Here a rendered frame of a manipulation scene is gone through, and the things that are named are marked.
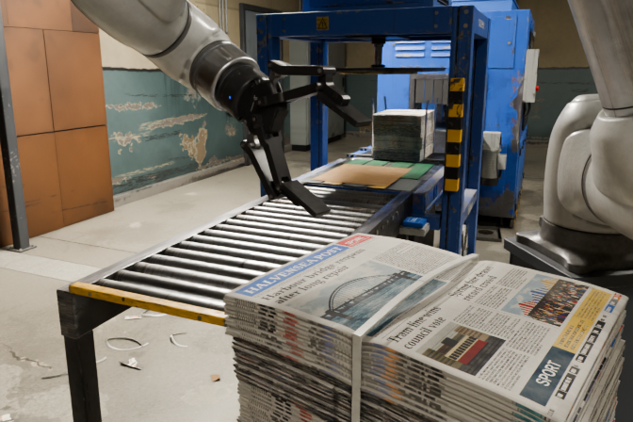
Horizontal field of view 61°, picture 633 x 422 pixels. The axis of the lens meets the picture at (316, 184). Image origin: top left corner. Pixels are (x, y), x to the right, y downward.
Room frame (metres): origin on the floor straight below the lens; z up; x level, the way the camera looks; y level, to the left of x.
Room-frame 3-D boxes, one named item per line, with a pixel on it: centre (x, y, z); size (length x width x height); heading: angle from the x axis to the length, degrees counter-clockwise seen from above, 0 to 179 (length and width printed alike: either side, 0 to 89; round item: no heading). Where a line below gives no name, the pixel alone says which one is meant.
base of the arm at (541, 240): (0.91, -0.47, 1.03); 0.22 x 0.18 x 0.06; 11
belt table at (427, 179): (2.63, -0.30, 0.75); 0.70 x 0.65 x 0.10; 157
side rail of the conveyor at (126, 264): (1.79, 0.34, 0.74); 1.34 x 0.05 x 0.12; 157
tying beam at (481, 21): (2.63, -0.30, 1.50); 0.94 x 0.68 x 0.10; 67
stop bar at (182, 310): (1.09, 0.38, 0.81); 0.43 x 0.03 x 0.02; 67
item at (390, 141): (3.15, -0.52, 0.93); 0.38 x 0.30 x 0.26; 157
